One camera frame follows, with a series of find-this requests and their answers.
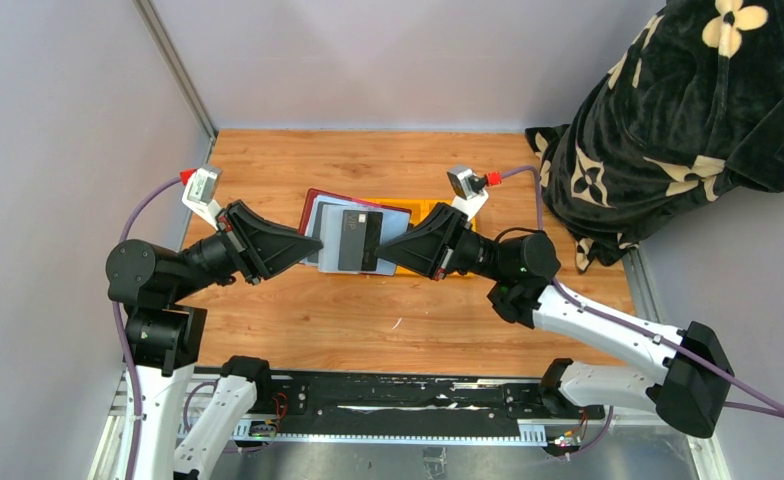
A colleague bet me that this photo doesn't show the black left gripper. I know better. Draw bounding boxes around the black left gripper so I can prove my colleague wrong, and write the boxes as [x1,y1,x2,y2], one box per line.
[171,196,323,300]

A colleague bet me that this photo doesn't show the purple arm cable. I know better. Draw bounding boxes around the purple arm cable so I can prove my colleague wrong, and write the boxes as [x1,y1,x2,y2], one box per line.
[112,173,185,480]
[497,165,784,458]

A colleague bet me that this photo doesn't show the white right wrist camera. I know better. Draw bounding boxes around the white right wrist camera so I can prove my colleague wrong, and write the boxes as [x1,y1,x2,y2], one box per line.
[447,165,503,221]

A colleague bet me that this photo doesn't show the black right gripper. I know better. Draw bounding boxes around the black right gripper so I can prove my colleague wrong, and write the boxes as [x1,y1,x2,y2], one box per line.
[374,203,508,284]

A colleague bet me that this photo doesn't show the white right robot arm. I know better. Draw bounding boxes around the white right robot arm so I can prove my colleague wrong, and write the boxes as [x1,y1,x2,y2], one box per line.
[376,203,734,438]

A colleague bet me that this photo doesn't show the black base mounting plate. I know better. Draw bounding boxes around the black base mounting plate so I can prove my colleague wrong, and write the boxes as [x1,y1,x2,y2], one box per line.
[249,370,605,439]

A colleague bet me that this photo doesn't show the black floral blanket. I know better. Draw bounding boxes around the black floral blanket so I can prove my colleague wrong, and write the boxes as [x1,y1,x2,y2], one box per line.
[525,1,784,272]

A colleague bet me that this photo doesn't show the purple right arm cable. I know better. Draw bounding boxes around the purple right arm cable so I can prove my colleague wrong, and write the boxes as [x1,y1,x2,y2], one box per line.
[497,165,784,458]

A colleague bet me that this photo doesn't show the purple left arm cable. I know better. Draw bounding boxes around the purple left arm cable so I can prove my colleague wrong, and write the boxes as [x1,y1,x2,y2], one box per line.
[112,173,185,480]

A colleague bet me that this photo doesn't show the red leather card holder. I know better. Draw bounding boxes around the red leather card holder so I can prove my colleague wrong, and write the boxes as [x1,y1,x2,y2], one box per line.
[298,188,412,236]

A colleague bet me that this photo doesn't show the yellow bin with black holder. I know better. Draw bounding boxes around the yellow bin with black holder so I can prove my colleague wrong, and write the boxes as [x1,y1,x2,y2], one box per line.
[366,198,434,218]

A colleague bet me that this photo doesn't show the black VIP credit card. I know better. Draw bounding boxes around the black VIP credit card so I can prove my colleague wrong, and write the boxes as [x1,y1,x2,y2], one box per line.
[337,209,383,272]

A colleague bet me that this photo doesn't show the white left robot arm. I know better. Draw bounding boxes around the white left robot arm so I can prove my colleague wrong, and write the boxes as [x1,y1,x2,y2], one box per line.
[105,201,322,479]

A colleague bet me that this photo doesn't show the white cards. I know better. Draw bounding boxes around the white cards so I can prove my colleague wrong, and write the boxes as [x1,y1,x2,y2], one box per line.
[299,189,412,276]

